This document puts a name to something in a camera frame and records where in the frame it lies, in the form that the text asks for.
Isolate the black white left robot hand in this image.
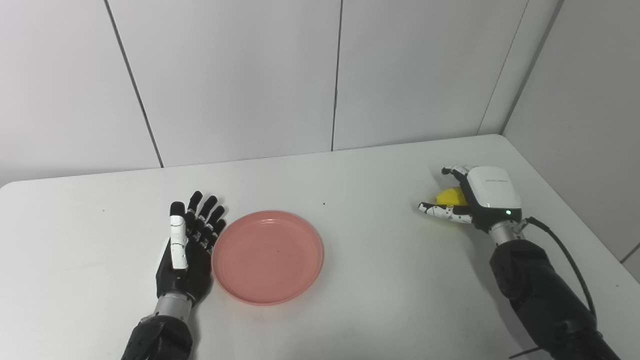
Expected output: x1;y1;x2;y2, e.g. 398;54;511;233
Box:
155;190;227;307

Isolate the pink round plate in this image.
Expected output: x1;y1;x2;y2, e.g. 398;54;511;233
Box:
211;210;325;306

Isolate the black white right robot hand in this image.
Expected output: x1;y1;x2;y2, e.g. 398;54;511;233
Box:
418;165;523;235

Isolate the yellow lemon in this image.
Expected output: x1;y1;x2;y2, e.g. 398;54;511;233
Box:
435;186;469;207

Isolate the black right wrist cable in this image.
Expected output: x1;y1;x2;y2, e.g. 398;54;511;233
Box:
509;216;598;360

